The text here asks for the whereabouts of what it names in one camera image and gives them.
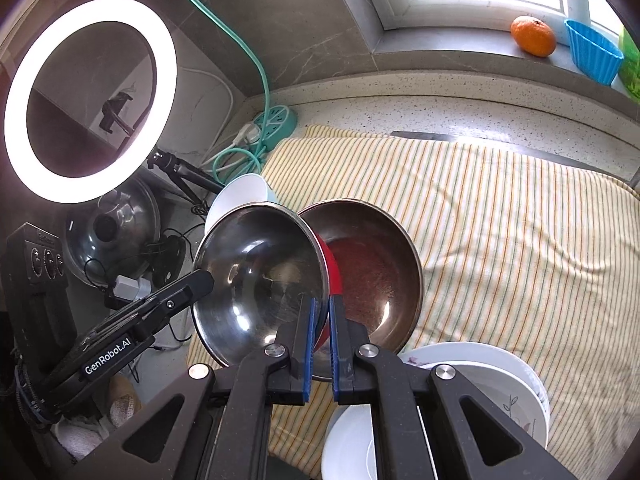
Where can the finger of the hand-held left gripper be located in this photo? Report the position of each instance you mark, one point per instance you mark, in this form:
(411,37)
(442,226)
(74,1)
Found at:
(185,290)

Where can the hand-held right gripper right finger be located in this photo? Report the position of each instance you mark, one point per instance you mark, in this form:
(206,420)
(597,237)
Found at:
(336,355)

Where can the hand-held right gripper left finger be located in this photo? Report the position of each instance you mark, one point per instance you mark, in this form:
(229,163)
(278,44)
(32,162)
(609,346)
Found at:
(310,355)

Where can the small steel bowl red outside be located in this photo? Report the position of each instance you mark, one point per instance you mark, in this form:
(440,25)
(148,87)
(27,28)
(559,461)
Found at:
(250,270)

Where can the large steel bowl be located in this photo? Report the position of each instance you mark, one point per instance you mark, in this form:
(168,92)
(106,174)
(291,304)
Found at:
(380,270)

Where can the white plate grey floral print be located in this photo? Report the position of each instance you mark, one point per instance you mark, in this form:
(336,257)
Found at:
(495,390)

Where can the person's left hand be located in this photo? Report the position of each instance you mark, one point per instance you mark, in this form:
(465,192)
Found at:
(122,402)

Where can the white charger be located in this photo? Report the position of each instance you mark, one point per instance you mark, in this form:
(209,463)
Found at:
(127,287)

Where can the steel pot lid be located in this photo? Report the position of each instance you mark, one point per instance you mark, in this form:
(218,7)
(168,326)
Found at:
(125,225)

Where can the white bowl teal outside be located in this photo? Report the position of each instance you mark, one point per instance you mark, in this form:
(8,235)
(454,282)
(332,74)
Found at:
(235,197)

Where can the black tripod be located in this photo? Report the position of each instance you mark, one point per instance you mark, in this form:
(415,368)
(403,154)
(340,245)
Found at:
(185,172)

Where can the teal power strip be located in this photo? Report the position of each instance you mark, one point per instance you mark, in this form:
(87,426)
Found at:
(275,122)

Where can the striped yellow towel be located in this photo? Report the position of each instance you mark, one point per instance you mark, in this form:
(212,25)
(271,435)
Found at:
(500,220)

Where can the orange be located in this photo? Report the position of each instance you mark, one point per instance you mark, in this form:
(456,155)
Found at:
(533,35)

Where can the blue fluted cup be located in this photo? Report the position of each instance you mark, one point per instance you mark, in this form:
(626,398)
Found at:
(595,55)

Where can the green dish soap bottle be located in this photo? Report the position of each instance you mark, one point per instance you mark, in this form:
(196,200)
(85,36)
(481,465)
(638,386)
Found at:
(631,65)

